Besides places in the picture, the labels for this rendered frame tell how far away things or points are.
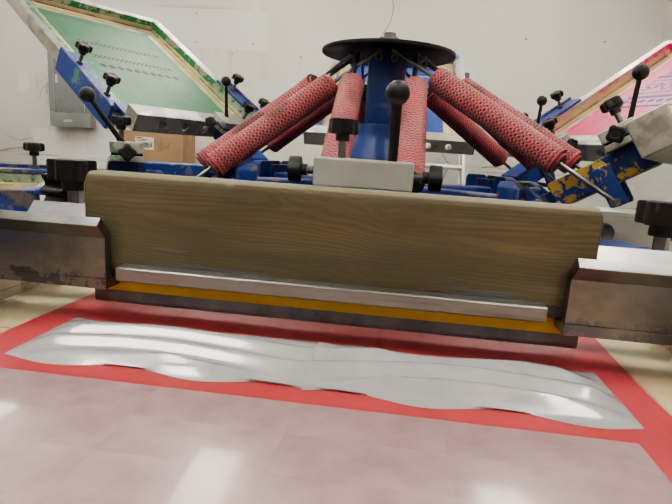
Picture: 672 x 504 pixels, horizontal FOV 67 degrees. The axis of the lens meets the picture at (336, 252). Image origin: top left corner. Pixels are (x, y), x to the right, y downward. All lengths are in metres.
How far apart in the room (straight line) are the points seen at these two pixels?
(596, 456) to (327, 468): 0.13
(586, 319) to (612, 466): 0.12
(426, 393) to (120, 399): 0.16
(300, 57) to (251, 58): 0.43
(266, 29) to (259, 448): 4.58
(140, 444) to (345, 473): 0.09
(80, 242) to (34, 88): 5.23
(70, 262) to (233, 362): 0.16
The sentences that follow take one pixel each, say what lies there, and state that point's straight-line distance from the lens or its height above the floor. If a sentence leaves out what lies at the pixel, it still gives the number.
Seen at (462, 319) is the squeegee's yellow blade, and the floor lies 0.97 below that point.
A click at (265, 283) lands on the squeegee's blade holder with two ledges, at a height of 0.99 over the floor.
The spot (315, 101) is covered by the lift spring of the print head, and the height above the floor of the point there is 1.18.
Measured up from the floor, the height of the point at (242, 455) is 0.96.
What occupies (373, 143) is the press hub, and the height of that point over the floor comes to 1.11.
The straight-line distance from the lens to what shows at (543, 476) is 0.25.
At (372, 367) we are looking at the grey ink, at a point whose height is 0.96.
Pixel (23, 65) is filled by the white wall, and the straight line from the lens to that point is 5.69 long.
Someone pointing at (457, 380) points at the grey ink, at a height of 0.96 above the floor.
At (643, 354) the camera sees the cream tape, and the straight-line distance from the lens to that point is 0.44.
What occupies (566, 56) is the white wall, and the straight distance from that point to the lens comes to 4.75.
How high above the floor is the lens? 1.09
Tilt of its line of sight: 11 degrees down
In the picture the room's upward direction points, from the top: 4 degrees clockwise
